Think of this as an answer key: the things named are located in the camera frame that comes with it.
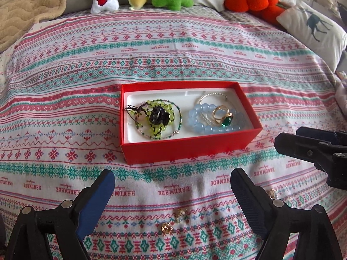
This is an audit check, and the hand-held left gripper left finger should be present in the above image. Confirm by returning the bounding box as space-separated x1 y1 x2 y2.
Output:
5 169 116 260

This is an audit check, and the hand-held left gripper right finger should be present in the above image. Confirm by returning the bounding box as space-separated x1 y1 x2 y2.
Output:
230 168 343 260

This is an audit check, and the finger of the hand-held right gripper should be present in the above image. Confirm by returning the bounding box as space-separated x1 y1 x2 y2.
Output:
295 126 347 146
274 133 347 190

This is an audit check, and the red cardboard box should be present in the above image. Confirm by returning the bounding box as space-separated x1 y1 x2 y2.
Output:
120 81 263 165

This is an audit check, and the gold ring with green stone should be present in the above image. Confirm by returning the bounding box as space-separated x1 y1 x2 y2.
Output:
217 112 235 128

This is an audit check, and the thin multicoloured bead bracelet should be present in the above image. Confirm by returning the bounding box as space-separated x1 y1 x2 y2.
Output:
136 97 183 141

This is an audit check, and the blue bead bracelet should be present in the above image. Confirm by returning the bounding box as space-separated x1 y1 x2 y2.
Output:
186 101 248 134

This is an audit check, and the silver bead bracelet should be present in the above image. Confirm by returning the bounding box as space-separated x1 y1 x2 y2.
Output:
194 92 231 125

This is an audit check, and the black flower ornament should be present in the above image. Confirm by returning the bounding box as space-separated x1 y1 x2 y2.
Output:
148 106 172 126

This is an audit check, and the green bead bracelet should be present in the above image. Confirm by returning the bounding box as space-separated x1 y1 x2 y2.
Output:
127 100 177 140

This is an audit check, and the lilac cloth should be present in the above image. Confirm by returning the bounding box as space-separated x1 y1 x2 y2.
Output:
335 72 347 106

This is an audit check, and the round gold earring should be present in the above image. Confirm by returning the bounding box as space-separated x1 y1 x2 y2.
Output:
160 221 174 235

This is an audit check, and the patterned knit bedspread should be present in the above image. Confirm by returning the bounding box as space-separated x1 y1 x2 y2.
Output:
0 4 347 260

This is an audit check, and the white deer print pillow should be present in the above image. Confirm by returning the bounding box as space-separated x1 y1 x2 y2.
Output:
277 0 347 72

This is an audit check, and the orange pumpkin plush toy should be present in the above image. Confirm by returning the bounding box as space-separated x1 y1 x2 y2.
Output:
223 0 289 19

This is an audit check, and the beige quilted blanket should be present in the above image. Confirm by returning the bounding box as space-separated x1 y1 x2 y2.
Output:
0 0 71 52

